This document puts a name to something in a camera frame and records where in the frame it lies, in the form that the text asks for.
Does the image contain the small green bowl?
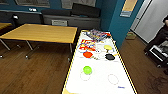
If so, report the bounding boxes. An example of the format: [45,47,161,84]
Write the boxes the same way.
[82,65,93,75]

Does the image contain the yellow gaming table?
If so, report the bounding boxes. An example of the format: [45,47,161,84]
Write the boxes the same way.
[60,29,138,94]

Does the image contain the orange round paddle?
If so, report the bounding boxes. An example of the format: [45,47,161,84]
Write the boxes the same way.
[82,50,95,59]

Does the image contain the grey clear bowl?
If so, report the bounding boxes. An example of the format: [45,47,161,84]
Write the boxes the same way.
[85,28,108,42]

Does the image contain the small yellow table item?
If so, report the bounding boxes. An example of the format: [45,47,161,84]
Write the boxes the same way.
[103,44,113,51]

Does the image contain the small red table item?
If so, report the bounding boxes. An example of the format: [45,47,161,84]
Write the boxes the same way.
[104,31,112,37]

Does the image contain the small black table item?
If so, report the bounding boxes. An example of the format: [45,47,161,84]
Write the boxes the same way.
[104,53,116,61]

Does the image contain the grey white rectangular panel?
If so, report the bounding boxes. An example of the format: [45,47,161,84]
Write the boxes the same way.
[51,19,69,27]

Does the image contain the long wooden table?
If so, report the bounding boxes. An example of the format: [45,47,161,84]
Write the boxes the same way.
[0,21,12,31]
[0,22,79,60]

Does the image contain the interior glass window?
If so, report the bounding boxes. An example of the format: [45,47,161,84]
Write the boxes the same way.
[14,0,51,8]
[0,0,9,4]
[60,0,98,9]

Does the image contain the woven floor basket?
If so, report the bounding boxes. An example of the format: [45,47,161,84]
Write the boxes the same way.
[125,30,137,40]

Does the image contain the small white sill object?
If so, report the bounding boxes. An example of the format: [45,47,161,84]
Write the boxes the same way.
[28,7,38,13]

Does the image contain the person in black shirt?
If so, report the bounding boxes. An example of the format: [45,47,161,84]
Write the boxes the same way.
[143,14,168,54]

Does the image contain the dark wall bench sofa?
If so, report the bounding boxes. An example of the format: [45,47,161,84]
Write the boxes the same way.
[0,2,102,30]

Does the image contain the framed beige wall picture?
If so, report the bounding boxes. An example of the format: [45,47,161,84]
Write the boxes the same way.
[119,0,139,18]

